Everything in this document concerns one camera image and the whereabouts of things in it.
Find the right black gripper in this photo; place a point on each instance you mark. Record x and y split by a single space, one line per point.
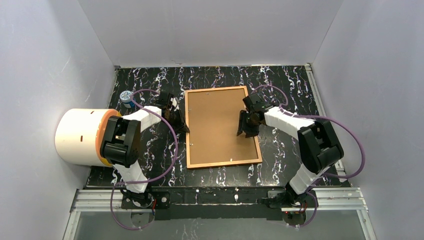
248 122

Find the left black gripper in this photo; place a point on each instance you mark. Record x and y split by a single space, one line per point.
177 119

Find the brown cardboard backing board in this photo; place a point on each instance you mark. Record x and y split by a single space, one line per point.
218 126

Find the brown wooden photo frame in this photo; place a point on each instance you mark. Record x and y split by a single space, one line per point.
222 164

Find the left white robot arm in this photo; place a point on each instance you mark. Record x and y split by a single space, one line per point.
121 144

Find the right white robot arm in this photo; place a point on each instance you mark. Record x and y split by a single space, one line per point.
319 144

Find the small blue white jar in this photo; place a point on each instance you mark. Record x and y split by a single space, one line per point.
126 99

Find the white cylinder with coloured lid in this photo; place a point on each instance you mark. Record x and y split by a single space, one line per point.
79 136

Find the aluminium rail base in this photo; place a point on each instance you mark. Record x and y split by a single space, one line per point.
336 213

